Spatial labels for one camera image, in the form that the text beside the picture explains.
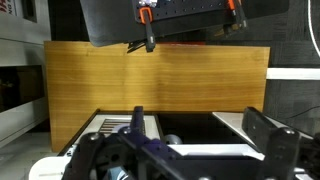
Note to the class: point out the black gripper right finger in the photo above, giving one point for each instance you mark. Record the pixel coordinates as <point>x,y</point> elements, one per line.
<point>280,150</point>

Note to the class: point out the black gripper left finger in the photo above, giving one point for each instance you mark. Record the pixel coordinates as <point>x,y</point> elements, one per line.
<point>86,153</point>

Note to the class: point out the white oven door with vents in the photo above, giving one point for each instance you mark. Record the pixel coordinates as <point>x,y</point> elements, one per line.
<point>151,126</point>

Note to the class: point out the grey metal cabinet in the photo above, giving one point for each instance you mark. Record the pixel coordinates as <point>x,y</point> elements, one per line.
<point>23,33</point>

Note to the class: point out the toy play kitchen unit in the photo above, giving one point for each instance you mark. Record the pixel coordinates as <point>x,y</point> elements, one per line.
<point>206,150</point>

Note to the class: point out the small steel bowl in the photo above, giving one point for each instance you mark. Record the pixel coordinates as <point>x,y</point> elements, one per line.
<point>172,140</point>

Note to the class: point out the wooden floor board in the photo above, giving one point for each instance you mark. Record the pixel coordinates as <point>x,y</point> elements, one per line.
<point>166,80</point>

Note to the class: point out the orange black bar clamp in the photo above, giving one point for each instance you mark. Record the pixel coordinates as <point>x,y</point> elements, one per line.
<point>237,15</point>
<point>148,30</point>

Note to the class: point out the black perforated board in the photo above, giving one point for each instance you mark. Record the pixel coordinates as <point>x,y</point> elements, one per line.
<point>186,8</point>

